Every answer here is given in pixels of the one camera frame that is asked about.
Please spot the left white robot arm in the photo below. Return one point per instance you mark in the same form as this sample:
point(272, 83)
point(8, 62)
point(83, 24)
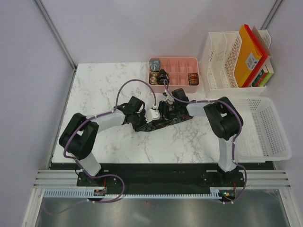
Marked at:
point(79, 136)

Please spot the red rolled tie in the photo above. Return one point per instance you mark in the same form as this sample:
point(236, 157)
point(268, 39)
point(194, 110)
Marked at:
point(193, 79)

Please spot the orange folder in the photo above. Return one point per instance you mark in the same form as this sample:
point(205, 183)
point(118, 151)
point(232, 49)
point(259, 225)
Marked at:
point(248, 58)

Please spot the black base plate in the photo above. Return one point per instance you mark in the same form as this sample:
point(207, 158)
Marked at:
point(160, 179)

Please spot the pink compartment organizer box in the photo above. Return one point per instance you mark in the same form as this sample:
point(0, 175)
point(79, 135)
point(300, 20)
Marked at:
point(178, 69)

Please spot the beige floral rolled tie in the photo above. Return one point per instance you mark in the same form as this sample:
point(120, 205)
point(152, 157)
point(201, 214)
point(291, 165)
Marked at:
point(153, 78)

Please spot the white perforated plastic basket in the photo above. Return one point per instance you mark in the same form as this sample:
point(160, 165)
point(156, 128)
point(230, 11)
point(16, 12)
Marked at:
point(262, 137)

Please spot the brown cardboard folder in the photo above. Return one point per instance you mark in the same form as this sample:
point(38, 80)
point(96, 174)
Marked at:
point(264, 38)

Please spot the white file organizer rack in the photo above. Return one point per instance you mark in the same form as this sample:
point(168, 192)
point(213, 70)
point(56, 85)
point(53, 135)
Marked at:
point(218, 64)

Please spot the green book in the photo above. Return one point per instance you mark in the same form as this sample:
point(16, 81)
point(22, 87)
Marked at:
point(262, 79)

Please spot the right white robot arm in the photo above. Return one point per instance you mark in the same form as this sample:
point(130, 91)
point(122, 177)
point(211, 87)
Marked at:
point(224, 120)

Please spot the red folder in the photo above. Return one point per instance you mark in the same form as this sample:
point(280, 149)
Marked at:
point(260, 63)

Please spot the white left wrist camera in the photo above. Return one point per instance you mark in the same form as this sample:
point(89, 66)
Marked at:
point(152, 114)

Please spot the black rolled tie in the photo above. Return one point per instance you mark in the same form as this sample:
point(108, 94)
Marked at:
point(162, 76)

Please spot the white slotted cable duct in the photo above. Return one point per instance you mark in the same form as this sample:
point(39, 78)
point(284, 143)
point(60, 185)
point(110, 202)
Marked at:
point(94, 194)

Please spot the grey rolled tie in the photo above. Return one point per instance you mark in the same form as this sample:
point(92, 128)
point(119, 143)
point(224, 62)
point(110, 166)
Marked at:
point(154, 65)

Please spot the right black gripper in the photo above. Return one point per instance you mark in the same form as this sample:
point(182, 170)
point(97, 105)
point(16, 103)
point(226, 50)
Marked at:
point(162, 106)

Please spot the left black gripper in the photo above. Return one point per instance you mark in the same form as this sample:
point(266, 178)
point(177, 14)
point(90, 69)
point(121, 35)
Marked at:
point(144, 127)

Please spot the dark floral patterned tie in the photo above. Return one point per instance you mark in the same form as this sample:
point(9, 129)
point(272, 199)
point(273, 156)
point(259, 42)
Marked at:
point(159, 124)

